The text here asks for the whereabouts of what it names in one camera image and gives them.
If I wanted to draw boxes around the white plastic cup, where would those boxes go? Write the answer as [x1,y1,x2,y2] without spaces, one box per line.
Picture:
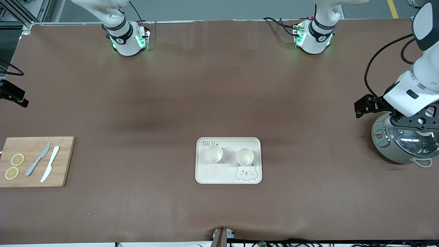
[236,148,254,165]
[205,145,224,163]

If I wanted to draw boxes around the grey-green electric cooker pot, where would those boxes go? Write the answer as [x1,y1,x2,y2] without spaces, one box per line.
[371,111,439,168]

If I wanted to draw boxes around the glass cooker lid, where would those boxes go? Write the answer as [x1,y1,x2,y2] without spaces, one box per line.
[386,115,439,159]

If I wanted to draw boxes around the grey plastic knife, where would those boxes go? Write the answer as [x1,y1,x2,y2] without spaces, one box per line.
[25,142,51,177]

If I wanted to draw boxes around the white plastic knife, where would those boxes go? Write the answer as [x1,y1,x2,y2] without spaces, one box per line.
[40,146,60,183]

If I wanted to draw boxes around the bamboo cutting board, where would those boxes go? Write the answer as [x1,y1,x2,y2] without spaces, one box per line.
[0,137,76,187]

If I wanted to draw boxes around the brown table cover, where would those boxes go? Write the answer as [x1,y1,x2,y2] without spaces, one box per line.
[0,19,439,245]

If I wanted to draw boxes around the cream tray with bear print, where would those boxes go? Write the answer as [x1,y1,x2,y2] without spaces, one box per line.
[195,137,263,185]

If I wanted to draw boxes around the short black left arm cable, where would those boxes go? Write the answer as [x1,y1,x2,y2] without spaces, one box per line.
[401,38,417,66]

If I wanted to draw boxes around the aluminium frame profile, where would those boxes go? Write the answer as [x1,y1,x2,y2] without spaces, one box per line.
[0,0,52,30]

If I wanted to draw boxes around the black left arm base cables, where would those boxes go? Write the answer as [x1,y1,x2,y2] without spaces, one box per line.
[262,16,299,37]

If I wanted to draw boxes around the black right arm base cable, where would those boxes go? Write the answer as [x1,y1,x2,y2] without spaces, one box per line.
[129,0,144,23]

